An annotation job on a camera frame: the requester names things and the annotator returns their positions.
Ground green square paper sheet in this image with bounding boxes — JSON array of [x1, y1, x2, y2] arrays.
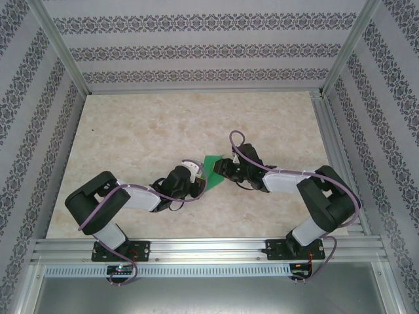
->
[[200, 153, 227, 192]]

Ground sheet metal tray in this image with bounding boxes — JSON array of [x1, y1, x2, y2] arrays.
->
[[29, 261, 405, 314]]

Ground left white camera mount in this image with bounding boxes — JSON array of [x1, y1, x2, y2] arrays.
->
[[182, 159, 204, 180]]

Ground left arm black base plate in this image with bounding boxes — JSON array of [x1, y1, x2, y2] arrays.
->
[[92, 241, 151, 262]]

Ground aluminium mounting rail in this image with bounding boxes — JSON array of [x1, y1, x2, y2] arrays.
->
[[31, 237, 389, 262]]

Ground aluminium back frame rail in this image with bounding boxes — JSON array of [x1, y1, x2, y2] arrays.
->
[[85, 87, 325, 96]]

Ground slotted grey cable duct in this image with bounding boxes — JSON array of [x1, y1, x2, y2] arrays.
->
[[44, 264, 312, 278]]

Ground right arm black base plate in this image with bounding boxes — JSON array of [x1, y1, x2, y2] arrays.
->
[[266, 238, 327, 262]]

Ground aluminium side frame rail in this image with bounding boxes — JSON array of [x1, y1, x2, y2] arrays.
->
[[309, 91, 373, 236]]

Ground aluminium frame post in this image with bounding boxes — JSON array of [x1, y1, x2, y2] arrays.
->
[[322, 0, 384, 96], [27, 0, 91, 96]]

